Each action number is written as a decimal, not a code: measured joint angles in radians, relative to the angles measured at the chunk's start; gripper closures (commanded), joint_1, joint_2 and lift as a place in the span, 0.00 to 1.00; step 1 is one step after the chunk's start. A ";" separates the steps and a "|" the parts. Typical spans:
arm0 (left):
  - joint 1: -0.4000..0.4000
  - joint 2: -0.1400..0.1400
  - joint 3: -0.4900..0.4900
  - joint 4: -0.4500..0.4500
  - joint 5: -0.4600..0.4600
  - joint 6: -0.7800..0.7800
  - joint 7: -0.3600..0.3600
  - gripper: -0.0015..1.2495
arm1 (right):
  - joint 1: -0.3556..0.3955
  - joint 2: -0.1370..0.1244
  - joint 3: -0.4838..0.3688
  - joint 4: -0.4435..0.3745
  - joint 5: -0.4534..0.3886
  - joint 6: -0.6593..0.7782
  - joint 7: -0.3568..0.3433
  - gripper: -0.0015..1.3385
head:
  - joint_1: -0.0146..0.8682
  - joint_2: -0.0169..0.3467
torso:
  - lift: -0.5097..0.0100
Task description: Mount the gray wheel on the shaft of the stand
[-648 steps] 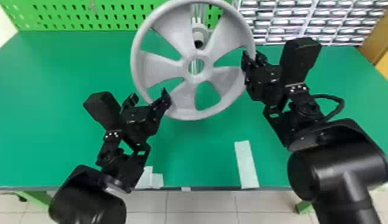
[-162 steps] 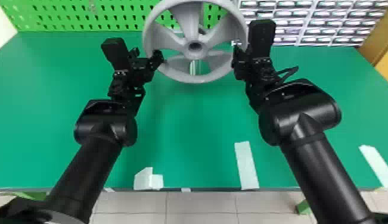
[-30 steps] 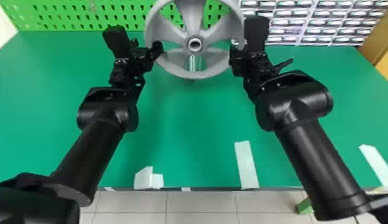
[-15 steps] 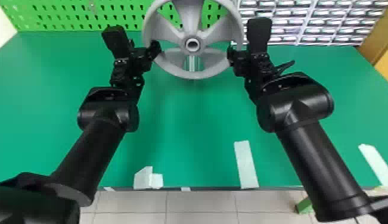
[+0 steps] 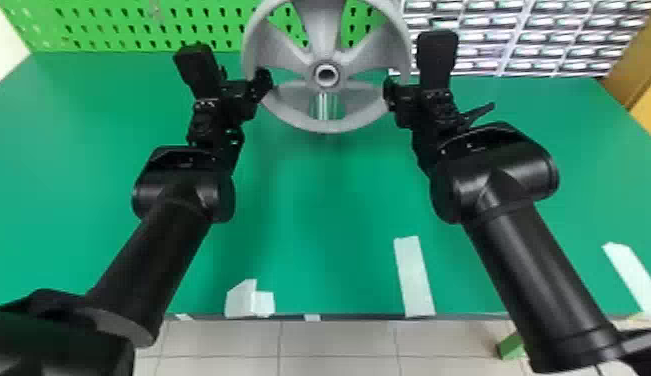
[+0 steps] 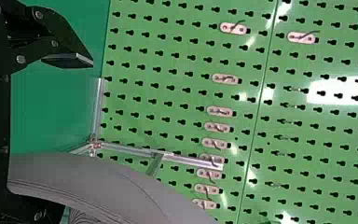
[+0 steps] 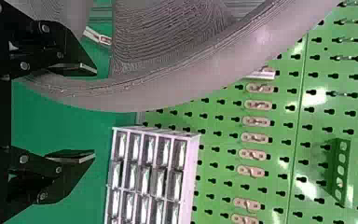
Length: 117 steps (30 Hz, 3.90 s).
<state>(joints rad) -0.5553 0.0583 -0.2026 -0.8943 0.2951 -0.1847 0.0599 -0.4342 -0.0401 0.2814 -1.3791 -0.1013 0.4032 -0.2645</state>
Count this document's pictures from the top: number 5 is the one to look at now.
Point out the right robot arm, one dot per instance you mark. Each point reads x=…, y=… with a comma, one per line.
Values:
x=530, y=273

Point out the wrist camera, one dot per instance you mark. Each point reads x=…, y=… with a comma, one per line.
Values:
x=198, y=69
x=437, y=56

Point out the grey wheel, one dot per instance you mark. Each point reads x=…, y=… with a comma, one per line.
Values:
x=304, y=46

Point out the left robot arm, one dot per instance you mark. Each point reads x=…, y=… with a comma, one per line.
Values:
x=162, y=246

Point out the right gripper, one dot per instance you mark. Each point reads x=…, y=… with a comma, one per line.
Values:
x=424, y=106

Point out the white drawer cabinet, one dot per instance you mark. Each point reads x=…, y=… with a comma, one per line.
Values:
x=535, y=36

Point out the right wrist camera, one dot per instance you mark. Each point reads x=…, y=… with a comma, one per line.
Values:
x=437, y=56

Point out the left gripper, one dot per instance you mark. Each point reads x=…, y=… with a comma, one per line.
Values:
x=238, y=101

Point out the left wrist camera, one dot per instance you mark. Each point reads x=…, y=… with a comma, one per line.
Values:
x=198, y=69

